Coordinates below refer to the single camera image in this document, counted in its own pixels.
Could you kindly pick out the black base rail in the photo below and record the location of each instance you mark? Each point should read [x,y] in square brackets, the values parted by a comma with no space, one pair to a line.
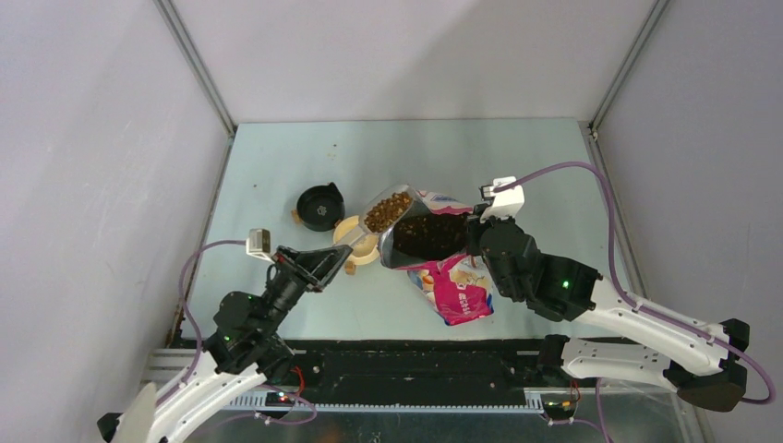
[488,373]

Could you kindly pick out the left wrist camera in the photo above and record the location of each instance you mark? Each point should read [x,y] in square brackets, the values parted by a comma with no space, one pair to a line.
[258,244]

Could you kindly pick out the pink blue cat food bag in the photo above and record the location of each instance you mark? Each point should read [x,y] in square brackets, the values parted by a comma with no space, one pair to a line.
[458,288]

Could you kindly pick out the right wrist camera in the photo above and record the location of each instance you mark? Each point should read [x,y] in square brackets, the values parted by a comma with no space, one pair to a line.
[503,198]

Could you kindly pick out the cream cat-shaped pet bowl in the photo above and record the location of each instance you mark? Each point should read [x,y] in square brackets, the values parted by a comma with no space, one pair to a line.
[365,245]

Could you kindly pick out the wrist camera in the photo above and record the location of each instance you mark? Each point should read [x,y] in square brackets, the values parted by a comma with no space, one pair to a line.
[258,244]
[503,198]

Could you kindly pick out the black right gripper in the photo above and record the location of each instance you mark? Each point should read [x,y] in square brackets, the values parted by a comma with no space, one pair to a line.
[476,228]

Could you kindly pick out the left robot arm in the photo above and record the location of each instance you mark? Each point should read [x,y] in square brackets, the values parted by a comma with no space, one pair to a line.
[244,352]

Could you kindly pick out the brown pet food kibble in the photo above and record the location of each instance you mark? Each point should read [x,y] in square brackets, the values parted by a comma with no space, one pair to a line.
[417,226]

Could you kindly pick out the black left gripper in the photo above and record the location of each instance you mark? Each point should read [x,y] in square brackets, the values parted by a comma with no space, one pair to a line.
[311,269]

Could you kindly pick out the wooden bowl stand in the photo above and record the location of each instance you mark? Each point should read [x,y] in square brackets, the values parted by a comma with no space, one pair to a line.
[349,266]

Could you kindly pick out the black cat-shaped pet bowl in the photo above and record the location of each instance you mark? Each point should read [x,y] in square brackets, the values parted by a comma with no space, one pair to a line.
[320,208]

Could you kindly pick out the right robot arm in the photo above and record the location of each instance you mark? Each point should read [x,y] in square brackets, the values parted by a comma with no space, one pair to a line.
[696,360]

